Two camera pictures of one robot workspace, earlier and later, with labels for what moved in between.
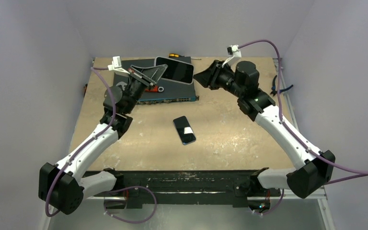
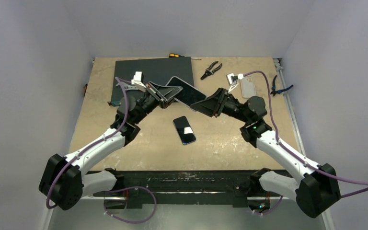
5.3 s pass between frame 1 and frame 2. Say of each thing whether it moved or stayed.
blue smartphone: stayed
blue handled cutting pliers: stayed
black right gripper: moved
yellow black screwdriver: stayed
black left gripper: moved
